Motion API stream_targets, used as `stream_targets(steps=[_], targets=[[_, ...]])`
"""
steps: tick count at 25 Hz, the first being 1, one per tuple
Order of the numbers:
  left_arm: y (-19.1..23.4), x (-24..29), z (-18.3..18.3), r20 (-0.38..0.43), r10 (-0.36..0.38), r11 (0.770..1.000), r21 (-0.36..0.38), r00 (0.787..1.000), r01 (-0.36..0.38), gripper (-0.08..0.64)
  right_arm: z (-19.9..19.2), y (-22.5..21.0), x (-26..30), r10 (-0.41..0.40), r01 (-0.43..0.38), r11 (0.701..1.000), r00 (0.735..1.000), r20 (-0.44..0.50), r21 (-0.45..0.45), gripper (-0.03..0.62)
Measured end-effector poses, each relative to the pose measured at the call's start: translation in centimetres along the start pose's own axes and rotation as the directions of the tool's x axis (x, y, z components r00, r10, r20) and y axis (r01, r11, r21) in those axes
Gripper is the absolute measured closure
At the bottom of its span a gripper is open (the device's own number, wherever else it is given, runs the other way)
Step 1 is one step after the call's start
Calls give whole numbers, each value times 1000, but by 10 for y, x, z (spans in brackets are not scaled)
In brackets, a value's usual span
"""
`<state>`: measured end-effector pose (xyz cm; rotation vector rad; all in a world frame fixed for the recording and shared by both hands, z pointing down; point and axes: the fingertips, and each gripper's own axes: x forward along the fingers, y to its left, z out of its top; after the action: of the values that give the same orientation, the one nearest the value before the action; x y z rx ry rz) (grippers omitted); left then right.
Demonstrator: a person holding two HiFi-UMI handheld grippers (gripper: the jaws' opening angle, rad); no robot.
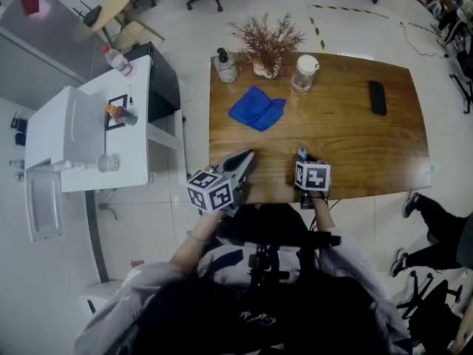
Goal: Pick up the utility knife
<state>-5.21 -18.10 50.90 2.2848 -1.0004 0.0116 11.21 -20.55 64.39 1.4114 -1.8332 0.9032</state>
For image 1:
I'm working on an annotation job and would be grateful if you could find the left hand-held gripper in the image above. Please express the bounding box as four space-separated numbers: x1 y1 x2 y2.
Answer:
186 148 257 218

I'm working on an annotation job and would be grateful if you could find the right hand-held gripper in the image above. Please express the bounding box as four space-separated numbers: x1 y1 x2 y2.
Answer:
293 146 331 210

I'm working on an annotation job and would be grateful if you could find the person's right forearm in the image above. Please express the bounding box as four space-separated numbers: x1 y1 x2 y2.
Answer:
311 193 336 235

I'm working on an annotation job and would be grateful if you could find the person's left forearm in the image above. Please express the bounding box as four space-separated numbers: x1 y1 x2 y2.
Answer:
168 209 227 277

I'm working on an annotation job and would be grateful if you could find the blue cloth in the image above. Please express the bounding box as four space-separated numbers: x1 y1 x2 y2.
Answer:
227 85 287 132

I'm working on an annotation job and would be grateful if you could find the glass jar with white lid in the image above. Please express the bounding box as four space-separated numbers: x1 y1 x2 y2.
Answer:
290 54 320 94

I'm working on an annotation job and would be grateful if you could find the green wrist band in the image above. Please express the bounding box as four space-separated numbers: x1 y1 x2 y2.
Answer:
187 231 212 245

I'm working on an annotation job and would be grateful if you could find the clear pump bottle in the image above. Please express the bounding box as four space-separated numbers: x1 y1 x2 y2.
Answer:
214 47 239 84

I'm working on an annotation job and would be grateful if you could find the white side table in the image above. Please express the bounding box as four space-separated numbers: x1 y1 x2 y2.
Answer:
24 54 188 194

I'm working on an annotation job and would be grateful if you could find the dried plant in pot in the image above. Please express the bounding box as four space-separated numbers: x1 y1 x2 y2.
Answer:
227 12 307 79

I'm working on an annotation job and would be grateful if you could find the black cabinet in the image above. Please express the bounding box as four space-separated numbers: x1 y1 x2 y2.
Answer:
123 41 182 124

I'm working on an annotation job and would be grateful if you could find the person's grey sweatshirt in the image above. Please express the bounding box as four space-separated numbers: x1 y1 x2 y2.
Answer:
72 231 413 355

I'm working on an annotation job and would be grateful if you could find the clear glass cup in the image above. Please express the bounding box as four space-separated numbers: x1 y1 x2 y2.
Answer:
96 152 121 174

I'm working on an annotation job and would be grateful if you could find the clear plastic water bottle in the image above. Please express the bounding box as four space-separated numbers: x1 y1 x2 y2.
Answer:
101 45 137 78

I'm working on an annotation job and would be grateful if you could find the cream stool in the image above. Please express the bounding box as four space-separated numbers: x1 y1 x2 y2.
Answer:
113 21 149 53

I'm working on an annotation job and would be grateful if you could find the white box appliance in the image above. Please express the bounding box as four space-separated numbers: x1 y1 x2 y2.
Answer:
24 85 107 170

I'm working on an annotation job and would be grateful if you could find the white tray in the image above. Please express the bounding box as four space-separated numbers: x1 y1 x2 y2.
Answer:
23 167 67 244

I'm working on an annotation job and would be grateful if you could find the round wooden table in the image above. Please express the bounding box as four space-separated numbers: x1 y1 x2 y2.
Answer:
89 0 166 48

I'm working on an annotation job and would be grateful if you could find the black router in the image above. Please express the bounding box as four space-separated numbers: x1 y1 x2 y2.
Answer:
72 0 103 28

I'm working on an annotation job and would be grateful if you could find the grey metal cabinet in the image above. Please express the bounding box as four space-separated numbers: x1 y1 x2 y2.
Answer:
0 0 109 111

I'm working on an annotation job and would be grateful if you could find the red paper object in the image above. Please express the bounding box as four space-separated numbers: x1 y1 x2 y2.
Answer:
20 0 41 16

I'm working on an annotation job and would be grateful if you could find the black chest mount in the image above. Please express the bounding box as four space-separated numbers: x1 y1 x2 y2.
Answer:
217 203 342 292

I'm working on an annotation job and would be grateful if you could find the black picture frame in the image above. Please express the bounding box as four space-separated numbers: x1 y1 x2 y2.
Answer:
103 94 129 131

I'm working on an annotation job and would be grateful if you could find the black floor cable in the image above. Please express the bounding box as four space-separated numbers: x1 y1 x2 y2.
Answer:
400 21 450 58

